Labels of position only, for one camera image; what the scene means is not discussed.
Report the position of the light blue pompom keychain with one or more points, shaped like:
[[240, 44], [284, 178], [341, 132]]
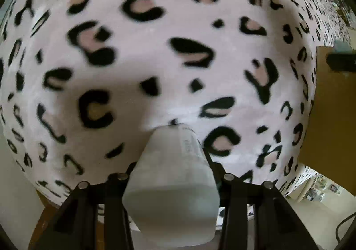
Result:
[[342, 47]]

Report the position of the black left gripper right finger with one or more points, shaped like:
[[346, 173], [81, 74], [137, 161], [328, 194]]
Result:
[[228, 185]]

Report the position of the brown paper bag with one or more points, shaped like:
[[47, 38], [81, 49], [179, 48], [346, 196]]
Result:
[[329, 145]]

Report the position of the pink leopard print blanket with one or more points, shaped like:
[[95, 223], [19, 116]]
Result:
[[85, 82]]

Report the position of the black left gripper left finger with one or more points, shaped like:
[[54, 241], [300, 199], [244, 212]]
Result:
[[115, 186]]

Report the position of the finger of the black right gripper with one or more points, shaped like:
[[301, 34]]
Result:
[[341, 62]]

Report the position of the white zip pouch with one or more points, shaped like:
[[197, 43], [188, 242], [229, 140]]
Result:
[[171, 195]]

